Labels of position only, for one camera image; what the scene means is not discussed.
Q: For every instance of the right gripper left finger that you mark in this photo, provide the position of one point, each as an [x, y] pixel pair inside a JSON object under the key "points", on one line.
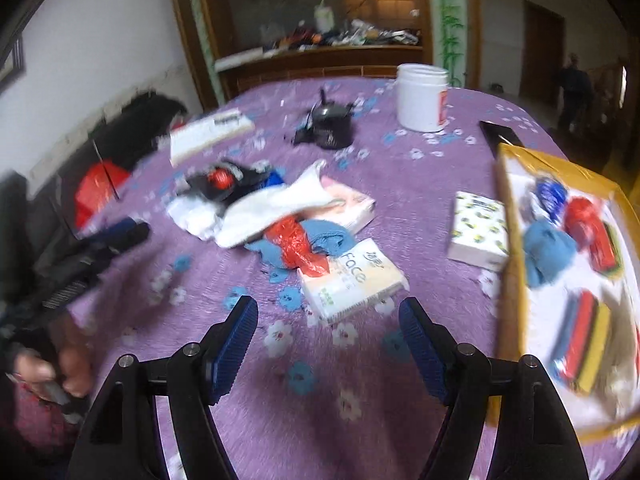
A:
{"points": [[226, 345]]}

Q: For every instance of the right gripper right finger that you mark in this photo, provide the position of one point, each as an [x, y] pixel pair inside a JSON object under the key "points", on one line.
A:
{"points": [[432, 347]]}

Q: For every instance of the white Face tissue pack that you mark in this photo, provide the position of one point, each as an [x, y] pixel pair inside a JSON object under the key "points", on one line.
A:
{"points": [[362, 277]]}

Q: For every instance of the lemon print tissue pack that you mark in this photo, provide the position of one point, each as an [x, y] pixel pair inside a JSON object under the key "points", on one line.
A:
{"points": [[479, 234]]}

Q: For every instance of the white cloth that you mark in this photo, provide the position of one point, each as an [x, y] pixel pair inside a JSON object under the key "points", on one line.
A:
{"points": [[252, 214]]}

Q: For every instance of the red plastic bag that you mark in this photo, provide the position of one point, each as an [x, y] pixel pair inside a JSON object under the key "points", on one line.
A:
{"points": [[296, 253], [96, 189], [583, 222]]}

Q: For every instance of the blue red sponge pack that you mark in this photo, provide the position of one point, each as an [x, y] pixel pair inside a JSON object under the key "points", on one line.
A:
{"points": [[580, 346]]}

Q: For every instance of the light blue towel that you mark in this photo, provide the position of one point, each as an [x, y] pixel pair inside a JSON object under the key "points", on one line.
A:
{"points": [[548, 251]]}

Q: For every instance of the black packaged pouch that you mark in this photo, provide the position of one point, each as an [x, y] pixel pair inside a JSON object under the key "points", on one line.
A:
{"points": [[225, 182]]}

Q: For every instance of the pink tissue pack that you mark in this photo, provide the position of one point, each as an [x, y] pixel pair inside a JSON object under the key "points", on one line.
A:
{"points": [[353, 210]]}

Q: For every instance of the blue Vinda tissue pouch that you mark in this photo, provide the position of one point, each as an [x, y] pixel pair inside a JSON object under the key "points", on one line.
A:
{"points": [[549, 198]]}

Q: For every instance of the red black yellow sponge pack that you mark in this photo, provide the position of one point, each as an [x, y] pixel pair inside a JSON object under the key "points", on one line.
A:
{"points": [[604, 252]]}

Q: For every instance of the person's left hand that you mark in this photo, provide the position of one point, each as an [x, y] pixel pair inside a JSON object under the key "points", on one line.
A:
{"points": [[56, 353]]}

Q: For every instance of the red plastic bag at edge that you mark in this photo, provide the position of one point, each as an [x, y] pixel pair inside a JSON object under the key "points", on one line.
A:
{"points": [[96, 189]]}

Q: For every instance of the purple floral tablecloth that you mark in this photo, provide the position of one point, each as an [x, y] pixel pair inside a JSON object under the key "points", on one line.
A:
{"points": [[312, 401]]}

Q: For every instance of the yellow cardboard box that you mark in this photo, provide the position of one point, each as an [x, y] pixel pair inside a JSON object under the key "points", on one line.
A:
{"points": [[530, 318]]}

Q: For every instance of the black bag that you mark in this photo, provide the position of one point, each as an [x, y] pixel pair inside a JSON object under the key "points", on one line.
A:
{"points": [[122, 140]]}

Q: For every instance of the white notebook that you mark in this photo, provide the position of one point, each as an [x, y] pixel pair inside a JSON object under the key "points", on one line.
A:
{"points": [[187, 141]]}

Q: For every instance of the black smartphone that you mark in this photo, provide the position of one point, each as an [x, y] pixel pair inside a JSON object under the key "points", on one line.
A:
{"points": [[495, 135]]}

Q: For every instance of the black electric motor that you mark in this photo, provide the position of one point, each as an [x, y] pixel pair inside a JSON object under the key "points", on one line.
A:
{"points": [[328, 125]]}

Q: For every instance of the white plastic jar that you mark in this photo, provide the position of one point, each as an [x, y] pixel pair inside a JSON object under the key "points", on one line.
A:
{"points": [[422, 92]]}

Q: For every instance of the wooden counter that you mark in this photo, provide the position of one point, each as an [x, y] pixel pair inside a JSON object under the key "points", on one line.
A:
{"points": [[329, 62]]}

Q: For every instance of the person in dark clothes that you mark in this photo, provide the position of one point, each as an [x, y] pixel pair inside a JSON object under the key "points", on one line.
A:
{"points": [[577, 91]]}

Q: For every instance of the white jug on counter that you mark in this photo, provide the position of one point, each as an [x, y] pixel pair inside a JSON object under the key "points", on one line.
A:
{"points": [[324, 17]]}

